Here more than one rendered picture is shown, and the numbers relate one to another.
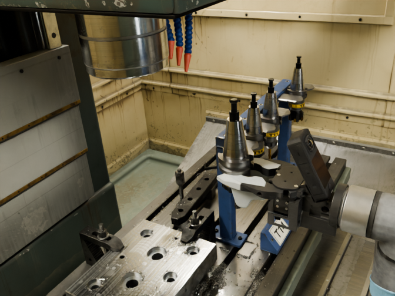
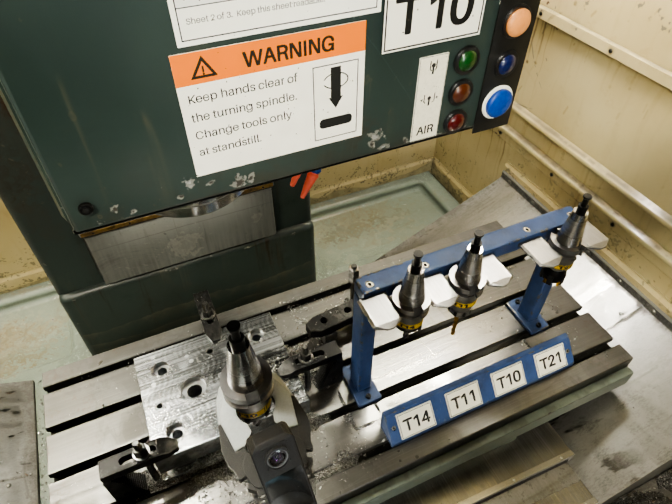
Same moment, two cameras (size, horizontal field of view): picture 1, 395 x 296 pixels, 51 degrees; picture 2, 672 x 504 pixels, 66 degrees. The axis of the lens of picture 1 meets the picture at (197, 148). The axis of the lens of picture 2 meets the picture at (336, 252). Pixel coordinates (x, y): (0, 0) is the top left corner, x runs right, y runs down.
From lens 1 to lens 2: 0.57 m
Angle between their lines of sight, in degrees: 31
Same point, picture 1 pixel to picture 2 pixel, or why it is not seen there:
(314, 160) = (277, 480)
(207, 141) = (482, 209)
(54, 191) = (216, 221)
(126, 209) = (346, 245)
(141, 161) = (408, 186)
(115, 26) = not seen: hidden behind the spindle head
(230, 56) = (565, 104)
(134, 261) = (215, 364)
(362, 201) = not seen: outside the picture
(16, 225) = (160, 244)
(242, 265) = (342, 433)
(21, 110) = not seen: hidden behind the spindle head
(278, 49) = (636, 130)
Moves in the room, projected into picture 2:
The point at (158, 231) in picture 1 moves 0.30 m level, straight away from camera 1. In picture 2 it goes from (268, 340) to (330, 247)
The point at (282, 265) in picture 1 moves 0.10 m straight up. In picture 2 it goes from (385, 466) to (388, 443)
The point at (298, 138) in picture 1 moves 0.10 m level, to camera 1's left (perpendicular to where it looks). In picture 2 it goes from (253, 447) to (178, 396)
